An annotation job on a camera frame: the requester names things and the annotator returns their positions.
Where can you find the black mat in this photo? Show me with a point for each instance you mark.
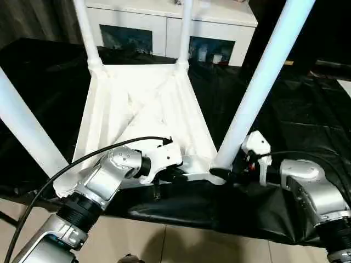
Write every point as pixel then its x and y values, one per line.
pixel 296 120

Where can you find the white plastic table leg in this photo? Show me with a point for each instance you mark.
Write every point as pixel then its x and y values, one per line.
pixel 185 33
pixel 263 76
pixel 27 126
pixel 88 33

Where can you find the white sideboard with glass doors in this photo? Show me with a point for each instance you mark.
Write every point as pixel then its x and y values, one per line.
pixel 148 22

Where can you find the grey curtain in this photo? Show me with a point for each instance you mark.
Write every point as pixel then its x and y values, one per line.
pixel 33 19

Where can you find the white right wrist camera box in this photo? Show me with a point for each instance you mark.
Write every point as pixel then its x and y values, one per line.
pixel 256 145

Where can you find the white plastic table top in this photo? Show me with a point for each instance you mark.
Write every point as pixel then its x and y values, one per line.
pixel 148 109

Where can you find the black cabinet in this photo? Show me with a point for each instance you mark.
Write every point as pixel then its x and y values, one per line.
pixel 323 27

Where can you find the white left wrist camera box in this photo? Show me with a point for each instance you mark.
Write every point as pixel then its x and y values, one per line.
pixel 163 156

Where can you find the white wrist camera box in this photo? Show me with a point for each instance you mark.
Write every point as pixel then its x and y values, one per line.
pixel 256 145
pixel 163 156

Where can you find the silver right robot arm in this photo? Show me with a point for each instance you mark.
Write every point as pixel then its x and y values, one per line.
pixel 312 192

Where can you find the small yellow label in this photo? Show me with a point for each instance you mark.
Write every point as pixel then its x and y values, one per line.
pixel 288 63

